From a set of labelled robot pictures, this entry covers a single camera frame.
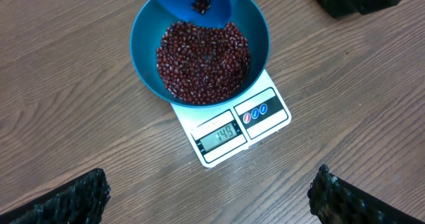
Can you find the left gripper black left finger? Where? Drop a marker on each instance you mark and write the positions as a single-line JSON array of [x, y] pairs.
[[81, 200]]

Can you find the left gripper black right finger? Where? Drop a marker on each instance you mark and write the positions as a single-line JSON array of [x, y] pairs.
[[334, 200]]

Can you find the blue plastic scoop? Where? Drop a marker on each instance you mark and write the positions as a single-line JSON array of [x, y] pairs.
[[218, 15]]

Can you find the white kitchen scale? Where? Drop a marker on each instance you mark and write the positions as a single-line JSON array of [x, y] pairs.
[[220, 132]]

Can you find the red beans in scoop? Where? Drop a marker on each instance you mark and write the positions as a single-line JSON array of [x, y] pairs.
[[201, 6]]

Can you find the red beans in bowl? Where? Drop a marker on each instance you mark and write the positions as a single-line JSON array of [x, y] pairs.
[[202, 65]]

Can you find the blue plastic bowl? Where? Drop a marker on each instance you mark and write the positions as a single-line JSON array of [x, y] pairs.
[[152, 22]]

